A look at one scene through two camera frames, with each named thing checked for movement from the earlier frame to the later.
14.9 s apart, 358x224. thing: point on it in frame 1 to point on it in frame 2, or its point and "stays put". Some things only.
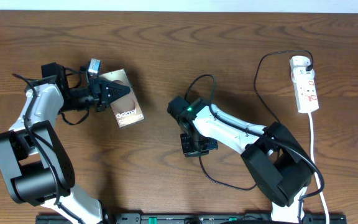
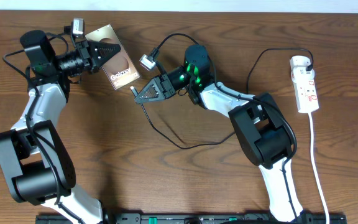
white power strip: [306, 90] stays put
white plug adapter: [299, 61] stays put
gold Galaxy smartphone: [126, 109] to [119, 68]
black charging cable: [262, 106] to [247, 86]
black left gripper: [98, 93] to [86, 55]
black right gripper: [189, 152] to [163, 87]
